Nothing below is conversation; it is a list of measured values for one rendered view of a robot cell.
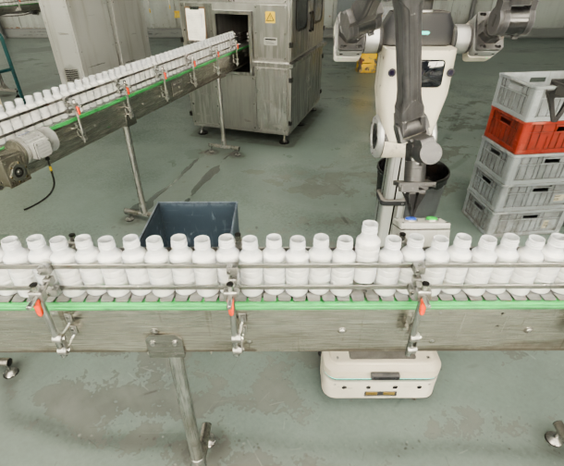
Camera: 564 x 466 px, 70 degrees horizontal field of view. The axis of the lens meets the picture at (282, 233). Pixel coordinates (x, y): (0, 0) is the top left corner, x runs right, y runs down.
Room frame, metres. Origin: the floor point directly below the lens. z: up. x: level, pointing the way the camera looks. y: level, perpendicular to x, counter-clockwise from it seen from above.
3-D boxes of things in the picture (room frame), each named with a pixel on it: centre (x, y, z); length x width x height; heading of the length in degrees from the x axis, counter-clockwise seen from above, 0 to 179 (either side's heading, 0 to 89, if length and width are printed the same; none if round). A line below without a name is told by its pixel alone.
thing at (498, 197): (2.77, -1.82, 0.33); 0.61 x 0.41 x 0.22; 96
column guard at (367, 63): (8.42, -1.64, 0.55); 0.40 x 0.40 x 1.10; 0
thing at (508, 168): (2.77, -1.82, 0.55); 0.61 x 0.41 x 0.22; 97
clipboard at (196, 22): (4.71, 0.90, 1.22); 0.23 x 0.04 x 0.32; 72
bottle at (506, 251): (0.82, -0.56, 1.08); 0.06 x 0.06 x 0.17
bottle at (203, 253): (0.81, 0.19, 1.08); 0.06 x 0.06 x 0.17
